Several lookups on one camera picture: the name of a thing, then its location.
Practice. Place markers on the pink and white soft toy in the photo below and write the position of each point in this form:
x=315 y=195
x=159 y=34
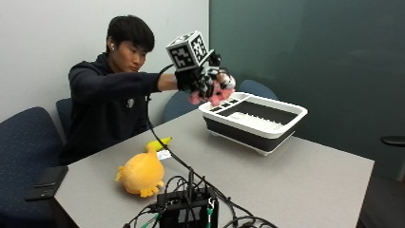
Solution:
x=222 y=90

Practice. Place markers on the blue office chair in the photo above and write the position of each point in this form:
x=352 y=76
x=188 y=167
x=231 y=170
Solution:
x=26 y=158
x=182 y=106
x=259 y=88
x=63 y=114

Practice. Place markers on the white marker cube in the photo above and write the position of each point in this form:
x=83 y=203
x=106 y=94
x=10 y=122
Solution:
x=188 y=50

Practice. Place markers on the white and black dish rack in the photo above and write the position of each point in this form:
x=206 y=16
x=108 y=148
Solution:
x=254 y=122

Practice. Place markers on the white paper tag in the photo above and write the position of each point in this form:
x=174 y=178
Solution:
x=164 y=154

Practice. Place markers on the the person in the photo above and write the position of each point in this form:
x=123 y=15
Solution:
x=106 y=104

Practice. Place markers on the orange plush toy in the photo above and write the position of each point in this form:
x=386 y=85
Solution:
x=142 y=173

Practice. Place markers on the black electronics box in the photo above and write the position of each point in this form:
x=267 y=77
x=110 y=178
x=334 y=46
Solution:
x=188 y=207

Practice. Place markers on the black chair armrest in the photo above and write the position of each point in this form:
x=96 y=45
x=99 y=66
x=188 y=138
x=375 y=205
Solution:
x=394 y=140

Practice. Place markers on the black phone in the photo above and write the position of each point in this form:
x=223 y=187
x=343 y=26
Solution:
x=47 y=183

